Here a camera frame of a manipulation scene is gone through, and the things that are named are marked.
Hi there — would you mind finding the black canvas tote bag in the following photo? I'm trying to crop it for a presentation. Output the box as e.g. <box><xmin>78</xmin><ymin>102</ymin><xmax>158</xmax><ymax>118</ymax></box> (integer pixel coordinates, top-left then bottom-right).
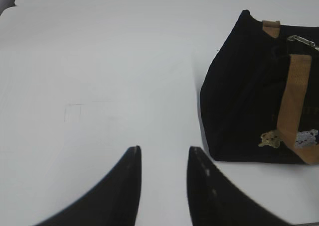
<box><xmin>200</xmin><ymin>10</ymin><xmax>319</xmax><ymax>165</ymax></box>

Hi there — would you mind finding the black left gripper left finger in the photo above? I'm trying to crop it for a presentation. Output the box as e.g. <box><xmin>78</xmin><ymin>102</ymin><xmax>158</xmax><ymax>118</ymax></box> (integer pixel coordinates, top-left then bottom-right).
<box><xmin>39</xmin><ymin>146</ymin><xmax>142</xmax><ymax>226</ymax></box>

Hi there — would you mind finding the silver zipper pull clasp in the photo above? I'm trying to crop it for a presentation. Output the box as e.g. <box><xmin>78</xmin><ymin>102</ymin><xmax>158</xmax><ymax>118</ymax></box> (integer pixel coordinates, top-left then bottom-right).
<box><xmin>287</xmin><ymin>35</ymin><xmax>319</xmax><ymax>51</ymax></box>

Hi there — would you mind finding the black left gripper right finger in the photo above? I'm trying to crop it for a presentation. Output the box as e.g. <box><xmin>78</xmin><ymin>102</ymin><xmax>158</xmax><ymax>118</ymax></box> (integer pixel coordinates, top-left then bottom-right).
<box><xmin>187</xmin><ymin>146</ymin><xmax>288</xmax><ymax>226</ymax></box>

